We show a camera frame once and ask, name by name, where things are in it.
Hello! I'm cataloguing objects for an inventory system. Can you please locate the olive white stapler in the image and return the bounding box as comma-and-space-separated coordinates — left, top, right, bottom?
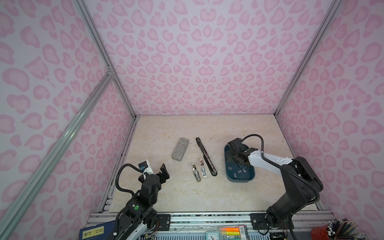
192, 164, 201, 182

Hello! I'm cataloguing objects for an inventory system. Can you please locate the pink white stapler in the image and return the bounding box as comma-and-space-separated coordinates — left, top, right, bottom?
200, 159, 207, 178

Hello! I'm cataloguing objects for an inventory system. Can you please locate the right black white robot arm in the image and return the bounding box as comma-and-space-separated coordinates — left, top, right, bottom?
225, 134, 324, 229

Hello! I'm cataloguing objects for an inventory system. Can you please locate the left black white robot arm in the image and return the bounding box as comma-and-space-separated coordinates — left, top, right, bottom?
107, 161, 170, 240

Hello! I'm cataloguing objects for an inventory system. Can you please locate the teal plastic tray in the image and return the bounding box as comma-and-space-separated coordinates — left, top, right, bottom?
225, 145, 255, 183

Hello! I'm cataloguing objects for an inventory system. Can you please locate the grey stone block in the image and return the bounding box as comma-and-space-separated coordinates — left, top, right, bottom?
172, 138, 190, 162

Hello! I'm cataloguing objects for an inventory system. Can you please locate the small teal clock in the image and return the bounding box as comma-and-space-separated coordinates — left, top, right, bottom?
206, 231, 220, 240

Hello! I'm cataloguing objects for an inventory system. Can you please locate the highlighter marker box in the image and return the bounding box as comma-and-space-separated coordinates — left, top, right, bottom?
218, 225, 250, 240

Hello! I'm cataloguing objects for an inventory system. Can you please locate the blue book yellow label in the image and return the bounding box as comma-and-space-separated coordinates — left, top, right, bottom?
79, 221, 115, 240

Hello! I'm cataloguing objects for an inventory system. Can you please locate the red pen holder with pens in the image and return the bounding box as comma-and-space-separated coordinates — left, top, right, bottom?
311, 218, 368, 240

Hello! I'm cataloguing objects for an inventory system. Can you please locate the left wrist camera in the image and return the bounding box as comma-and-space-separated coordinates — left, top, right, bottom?
139, 161, 154, 175

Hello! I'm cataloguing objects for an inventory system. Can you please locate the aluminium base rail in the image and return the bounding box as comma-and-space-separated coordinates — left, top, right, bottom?
86, 211, 335, 240

